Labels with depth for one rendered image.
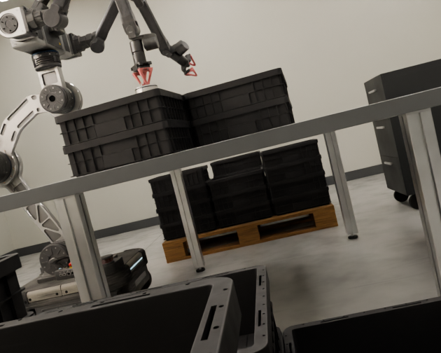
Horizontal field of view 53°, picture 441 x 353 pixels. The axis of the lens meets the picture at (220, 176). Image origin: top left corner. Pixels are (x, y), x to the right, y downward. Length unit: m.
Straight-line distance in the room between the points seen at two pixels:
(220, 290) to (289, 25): 4.93
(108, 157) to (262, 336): 1.17
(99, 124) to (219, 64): 3.62
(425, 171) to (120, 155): 0.95
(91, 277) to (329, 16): 4.41
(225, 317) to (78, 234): 1.01
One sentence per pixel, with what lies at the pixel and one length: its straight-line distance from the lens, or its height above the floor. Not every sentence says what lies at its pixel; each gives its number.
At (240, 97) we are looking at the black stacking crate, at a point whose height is 0.86.
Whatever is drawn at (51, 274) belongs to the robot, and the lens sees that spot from 2.48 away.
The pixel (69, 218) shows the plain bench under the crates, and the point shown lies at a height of 0.60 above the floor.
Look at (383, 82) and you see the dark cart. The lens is 3.01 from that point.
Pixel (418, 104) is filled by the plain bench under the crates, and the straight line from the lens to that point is 1.12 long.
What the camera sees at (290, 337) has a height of 0.37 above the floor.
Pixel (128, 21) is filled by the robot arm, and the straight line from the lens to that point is 2.10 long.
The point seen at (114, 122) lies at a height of 0.86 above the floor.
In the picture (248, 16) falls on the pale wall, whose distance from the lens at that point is 5.19.
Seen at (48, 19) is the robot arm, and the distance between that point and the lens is 2.20.
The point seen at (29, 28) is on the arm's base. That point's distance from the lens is 2.24.
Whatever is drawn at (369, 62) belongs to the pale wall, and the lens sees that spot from 5.21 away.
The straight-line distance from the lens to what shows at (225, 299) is 0.28.
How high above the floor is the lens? 0.68
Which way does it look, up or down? 3 degrees down
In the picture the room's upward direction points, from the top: 14 degrees counter-clockwise
